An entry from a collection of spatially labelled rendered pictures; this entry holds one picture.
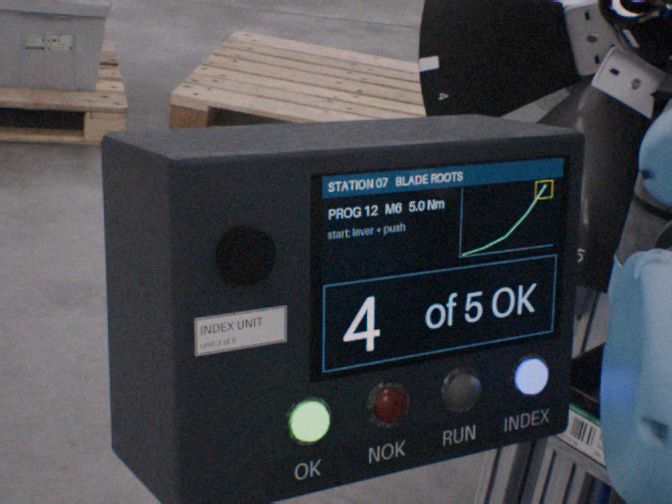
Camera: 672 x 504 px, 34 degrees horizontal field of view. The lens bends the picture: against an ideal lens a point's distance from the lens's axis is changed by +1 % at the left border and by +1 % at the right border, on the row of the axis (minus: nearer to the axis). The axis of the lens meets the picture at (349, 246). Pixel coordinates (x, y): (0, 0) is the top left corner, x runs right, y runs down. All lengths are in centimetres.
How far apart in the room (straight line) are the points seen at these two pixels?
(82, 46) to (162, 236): 342
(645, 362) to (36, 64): 360
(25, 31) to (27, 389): 166
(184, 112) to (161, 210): 357
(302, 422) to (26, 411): 197
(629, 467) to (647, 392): 4
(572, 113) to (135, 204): 82
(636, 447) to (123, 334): 28
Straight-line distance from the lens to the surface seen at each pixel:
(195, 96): 409
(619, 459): 50
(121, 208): 59
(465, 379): 63
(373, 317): 59
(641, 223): 94
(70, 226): 334
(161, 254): 54
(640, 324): 48
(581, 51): 145
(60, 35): 394
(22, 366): 268
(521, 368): 66
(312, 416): 58
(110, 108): 390
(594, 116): 132
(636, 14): 135
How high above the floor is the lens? 145
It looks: 25 degrees down
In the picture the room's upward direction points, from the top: 9 degrees clockwise
